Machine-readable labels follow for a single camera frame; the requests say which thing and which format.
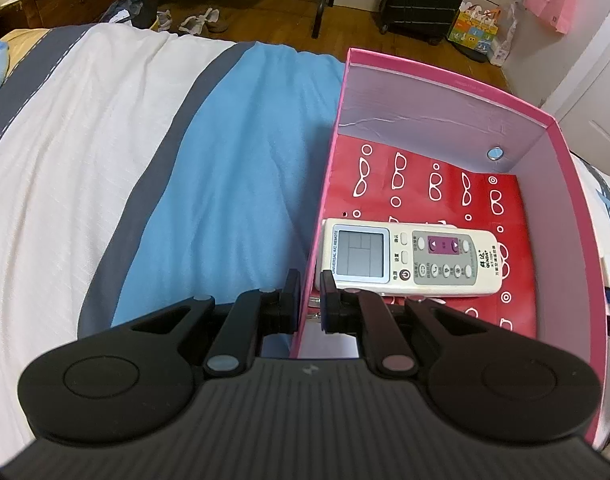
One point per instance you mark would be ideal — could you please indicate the small metal item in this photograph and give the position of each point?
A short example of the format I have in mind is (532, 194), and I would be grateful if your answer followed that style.
(314, 306)

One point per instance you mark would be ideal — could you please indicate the printed striped blanket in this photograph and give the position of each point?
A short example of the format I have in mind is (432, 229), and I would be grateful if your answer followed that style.
(110, 170)

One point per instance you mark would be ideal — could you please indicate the white remote control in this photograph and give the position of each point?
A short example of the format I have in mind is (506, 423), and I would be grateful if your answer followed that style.
(410, 255)

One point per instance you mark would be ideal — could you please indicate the clear plastic bag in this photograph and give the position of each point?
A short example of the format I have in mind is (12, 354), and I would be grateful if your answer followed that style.
(507, 40)

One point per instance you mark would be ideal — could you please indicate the colourful gift bag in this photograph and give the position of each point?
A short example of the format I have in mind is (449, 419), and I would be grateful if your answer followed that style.
(475, 30)

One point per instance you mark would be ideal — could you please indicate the grey white shoe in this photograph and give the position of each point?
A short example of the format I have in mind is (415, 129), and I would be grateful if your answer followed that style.
(164, 19)

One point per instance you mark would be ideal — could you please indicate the brown shoe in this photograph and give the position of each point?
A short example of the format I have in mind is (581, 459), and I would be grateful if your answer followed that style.
(220, 24)

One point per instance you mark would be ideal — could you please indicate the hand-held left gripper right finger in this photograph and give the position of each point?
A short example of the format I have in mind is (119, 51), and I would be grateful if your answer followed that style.
(330, 305)

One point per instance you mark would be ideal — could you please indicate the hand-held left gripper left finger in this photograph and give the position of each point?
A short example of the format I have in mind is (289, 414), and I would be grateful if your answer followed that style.
(291, 302)

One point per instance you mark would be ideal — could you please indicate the pink paper bag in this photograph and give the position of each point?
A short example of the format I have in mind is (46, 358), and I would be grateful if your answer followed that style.
(552, 0)

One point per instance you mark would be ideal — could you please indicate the black bag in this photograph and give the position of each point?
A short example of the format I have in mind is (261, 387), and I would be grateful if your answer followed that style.
(132, 12)

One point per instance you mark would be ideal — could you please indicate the white door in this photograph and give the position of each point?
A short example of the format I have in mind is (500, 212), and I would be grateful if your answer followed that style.
(595, 60)

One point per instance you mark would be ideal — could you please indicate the red glasses-print paper bag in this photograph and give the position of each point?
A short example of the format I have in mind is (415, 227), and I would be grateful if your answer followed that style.
(425, 185)

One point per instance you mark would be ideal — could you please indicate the pink cardboard box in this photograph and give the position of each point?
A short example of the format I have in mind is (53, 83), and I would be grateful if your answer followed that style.
(550, 240)

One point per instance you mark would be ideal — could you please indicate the pair of shoes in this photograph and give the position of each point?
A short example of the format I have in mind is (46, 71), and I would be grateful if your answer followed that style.
(195, 22)

